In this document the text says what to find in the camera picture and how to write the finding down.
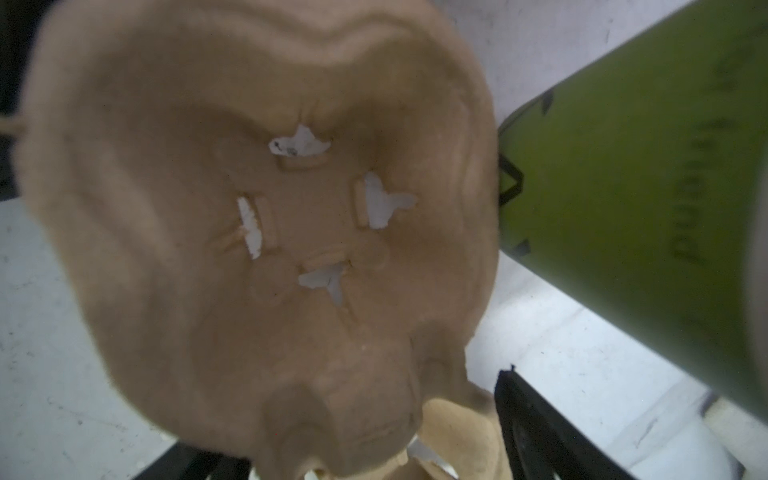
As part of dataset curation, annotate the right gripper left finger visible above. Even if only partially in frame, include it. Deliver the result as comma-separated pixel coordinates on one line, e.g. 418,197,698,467
133,442,252,480

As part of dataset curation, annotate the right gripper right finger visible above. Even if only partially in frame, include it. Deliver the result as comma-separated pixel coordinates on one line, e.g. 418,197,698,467
494,368,633,480

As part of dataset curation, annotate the single brown pulp cup carrier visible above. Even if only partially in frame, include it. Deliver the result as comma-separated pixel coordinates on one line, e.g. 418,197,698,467
12,1,511,479

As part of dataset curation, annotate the green paper cup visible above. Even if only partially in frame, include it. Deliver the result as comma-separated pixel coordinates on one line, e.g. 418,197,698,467
499,1,767,419

